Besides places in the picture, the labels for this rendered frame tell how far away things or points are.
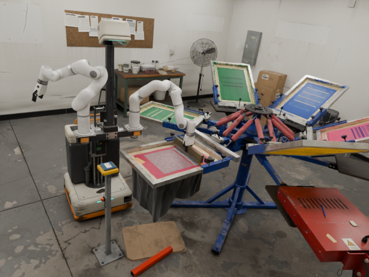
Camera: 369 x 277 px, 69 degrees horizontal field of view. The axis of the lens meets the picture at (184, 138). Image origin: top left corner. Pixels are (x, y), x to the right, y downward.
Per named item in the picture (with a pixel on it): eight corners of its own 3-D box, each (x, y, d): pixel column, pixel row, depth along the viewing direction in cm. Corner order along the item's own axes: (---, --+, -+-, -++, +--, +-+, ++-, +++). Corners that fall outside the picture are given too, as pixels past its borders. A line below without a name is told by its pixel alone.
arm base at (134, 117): (123, 123, 252) (124, 107, 245) (136, 122, 258) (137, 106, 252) (129, 130, 240) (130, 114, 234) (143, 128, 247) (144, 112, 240)
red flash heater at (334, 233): (397, 269, 150) (408, 253, 145) (323, 270, 143) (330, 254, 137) (331, 199, 204) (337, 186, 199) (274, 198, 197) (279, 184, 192)
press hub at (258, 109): (235, 221, 317) (262, 113, 261) (213, 202, 345) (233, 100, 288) (256, 210, 340) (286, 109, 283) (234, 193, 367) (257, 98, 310)
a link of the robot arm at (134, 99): (127, 111, 237) (127, 94, 230) (132, 107, 249) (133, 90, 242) (137, 114, 236) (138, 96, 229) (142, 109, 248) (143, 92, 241)
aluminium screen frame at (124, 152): (152, 188, 198) (153, 184, 196) (118, 153, 238) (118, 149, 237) (228, 164, 243) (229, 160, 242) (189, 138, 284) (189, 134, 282)
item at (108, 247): (101, 266, 242) (99, 177, 202) (92, 249, 258) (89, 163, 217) (123, 256, 255) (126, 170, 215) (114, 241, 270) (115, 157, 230)
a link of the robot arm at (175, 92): (156, 83, 223) (161, 80, 237) (163, 107, 231) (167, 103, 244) (174, 79, 219) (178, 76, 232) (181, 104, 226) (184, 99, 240)
